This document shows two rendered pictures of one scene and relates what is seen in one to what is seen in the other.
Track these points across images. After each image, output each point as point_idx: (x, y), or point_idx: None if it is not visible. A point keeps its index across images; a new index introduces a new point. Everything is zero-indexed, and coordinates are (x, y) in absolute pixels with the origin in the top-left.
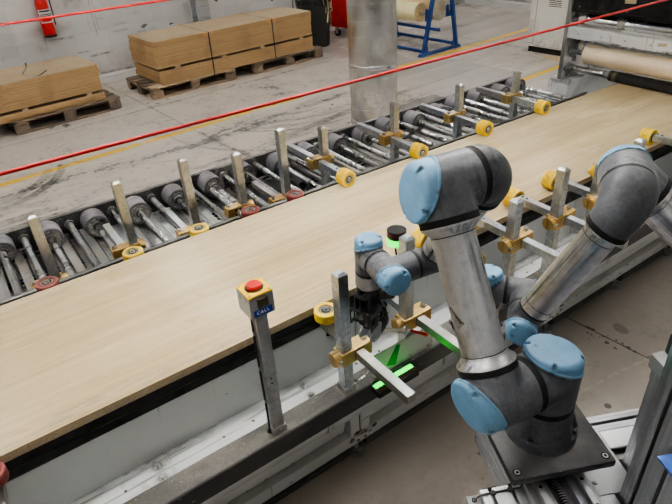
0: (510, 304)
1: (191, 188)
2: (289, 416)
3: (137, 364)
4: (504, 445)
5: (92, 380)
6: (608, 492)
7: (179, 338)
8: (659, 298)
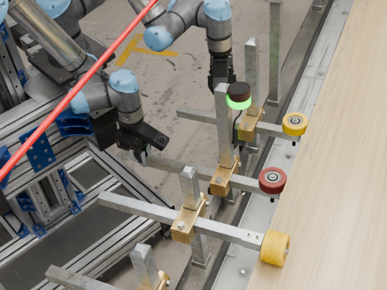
0: (98, 73)
1: None
2: (273, 111)
3: (372, 30)
4: (88, 40)
5: (382, 14)
6: (34, 76)
7: (375, 53)
8: None
